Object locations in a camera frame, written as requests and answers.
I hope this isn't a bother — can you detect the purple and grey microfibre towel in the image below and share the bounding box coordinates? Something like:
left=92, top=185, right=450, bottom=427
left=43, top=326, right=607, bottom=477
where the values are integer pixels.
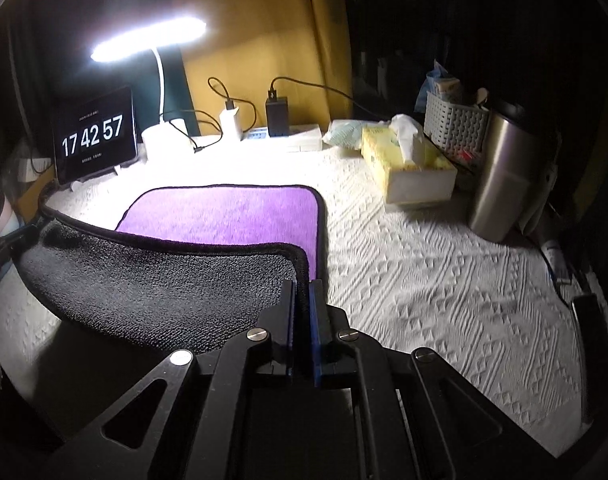
left=14, top=184, right=327, bottom=354

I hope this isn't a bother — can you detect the white textured table cloth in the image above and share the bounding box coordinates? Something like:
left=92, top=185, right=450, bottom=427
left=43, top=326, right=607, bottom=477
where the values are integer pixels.
left=0, top=142, right=586, bottom=455

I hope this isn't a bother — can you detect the white power strip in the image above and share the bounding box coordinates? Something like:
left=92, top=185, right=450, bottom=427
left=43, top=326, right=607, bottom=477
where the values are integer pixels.
left=242, top=125, right=323, bottom=153

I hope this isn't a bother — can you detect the yellow tissue box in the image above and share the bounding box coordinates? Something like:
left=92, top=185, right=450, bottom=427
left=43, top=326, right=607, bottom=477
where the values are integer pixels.
left=361, top=114, right=457, bottom=208

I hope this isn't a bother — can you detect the white USB charger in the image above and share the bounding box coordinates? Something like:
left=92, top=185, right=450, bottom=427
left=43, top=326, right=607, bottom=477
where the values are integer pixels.
left=219, top=105, right=243, bottom=143

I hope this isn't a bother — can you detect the pack of wet wipes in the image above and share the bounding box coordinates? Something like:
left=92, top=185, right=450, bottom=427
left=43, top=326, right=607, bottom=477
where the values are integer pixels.
left=322, top=119, right=389, bottom=151

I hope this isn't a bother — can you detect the white LED desk lamp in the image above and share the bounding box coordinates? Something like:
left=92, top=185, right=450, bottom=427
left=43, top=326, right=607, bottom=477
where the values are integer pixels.
left=91, top=14, right=207, bottom=158

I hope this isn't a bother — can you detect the black power adapter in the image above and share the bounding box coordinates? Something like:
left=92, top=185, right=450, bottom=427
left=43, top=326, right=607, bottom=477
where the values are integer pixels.
left=266, top=89, right=290, bottom=136

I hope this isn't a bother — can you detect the steel thermos tumbler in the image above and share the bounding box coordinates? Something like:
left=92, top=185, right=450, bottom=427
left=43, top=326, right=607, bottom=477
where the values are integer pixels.
left=469, top=112, right=533, bottom=243

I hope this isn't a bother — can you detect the white tablet stand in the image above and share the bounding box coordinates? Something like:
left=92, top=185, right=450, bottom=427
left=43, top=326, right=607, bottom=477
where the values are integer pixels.
left=68, top=165, right=122, bottom=192

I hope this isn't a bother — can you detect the white perforated storage basket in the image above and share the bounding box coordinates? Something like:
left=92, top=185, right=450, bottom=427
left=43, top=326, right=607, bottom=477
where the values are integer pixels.
left=424, top=93, right=490, bottom=166

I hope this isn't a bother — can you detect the black tablet showing clock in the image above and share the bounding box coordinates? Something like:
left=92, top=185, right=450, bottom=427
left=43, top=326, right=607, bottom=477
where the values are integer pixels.
left=53, top=87, right=138, bottom=185

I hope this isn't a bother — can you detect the brown cardboard box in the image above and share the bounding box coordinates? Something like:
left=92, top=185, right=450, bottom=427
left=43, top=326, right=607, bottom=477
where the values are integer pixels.
left=15, top=166, right=55, bottom=223

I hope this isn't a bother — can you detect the mustard yellow curtain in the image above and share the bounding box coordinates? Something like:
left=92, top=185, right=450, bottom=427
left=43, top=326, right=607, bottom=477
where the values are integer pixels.
left=173, top=0, right=353, bottom=127

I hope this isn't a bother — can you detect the small white box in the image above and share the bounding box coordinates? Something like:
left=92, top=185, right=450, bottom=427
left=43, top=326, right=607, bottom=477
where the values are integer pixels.
left=17, top=157, right=52, bottom=183

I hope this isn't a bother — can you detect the dark teal curtain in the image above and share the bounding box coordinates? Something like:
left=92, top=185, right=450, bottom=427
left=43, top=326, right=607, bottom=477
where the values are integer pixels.
left=0, top=0, right=193, bottom=156

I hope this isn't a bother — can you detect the black lamp cable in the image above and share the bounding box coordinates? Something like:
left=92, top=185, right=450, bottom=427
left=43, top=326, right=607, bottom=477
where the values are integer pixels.
left=163, top=108, right=226, bottom=155

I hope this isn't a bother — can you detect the black adapter cable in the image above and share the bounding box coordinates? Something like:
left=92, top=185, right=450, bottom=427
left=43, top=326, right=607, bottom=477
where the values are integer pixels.
left=268, top=76, right=385, bottom=120

